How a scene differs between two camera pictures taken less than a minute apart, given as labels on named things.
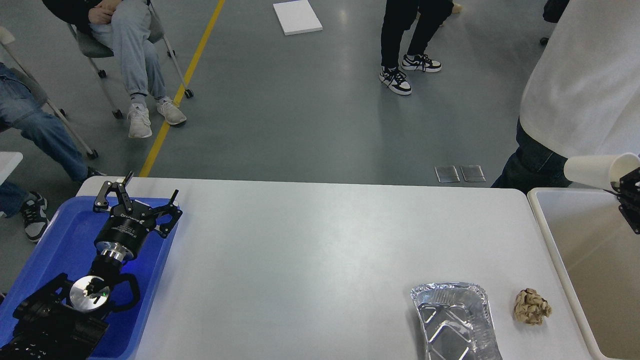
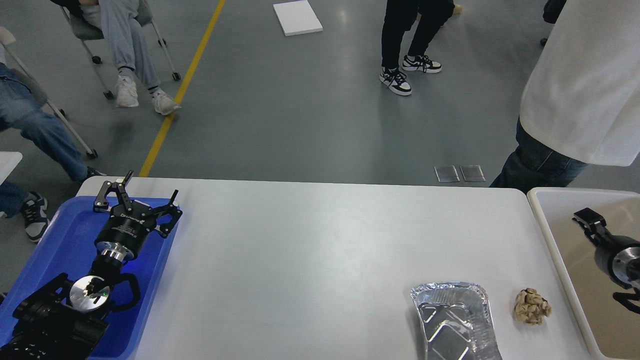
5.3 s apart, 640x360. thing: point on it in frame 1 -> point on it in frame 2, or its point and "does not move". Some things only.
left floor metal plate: (446, 173) does not move
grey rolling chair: (87, 48) -> (84, 32)
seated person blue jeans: (18, 107) does not move
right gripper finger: (628, 188) -> (619, 257)
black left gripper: (129, 224) does not move
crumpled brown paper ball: (530, 308) does not move
